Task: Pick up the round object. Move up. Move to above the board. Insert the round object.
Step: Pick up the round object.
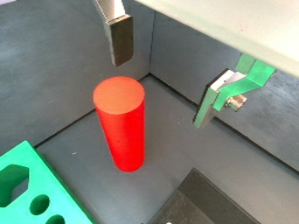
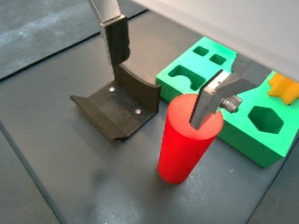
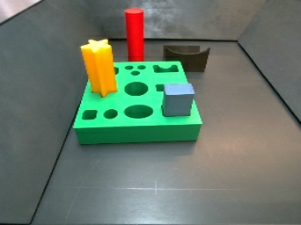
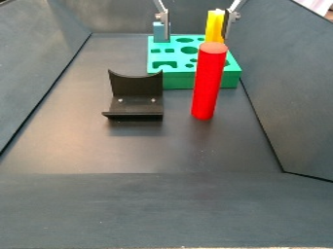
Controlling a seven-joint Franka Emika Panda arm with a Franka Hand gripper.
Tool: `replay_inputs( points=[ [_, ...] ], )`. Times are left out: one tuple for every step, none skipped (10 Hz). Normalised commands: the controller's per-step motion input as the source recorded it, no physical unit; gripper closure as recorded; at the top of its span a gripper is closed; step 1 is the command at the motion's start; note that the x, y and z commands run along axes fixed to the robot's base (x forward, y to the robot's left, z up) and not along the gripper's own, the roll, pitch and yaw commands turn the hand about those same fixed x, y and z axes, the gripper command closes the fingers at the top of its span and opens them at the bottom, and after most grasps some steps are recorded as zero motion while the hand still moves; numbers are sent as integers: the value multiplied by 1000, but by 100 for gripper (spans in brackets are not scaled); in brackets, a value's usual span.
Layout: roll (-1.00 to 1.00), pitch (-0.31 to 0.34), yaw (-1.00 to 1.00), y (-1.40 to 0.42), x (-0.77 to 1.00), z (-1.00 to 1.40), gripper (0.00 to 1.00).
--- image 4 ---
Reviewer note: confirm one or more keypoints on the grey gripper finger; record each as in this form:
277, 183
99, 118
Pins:
232, 16
162, 14

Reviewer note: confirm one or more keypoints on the red cylinder peg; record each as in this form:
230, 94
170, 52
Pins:
212, 58

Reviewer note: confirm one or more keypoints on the green shape sorting board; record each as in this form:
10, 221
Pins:
174, 58

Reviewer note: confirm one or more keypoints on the blue rectangular block peg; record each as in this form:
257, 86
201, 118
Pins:
161, 32

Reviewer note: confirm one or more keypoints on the yellow gear shaped peg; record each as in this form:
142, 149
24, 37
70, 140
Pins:
214, 25

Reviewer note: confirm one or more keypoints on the black curved holder bracket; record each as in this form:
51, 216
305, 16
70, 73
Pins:
137, 97

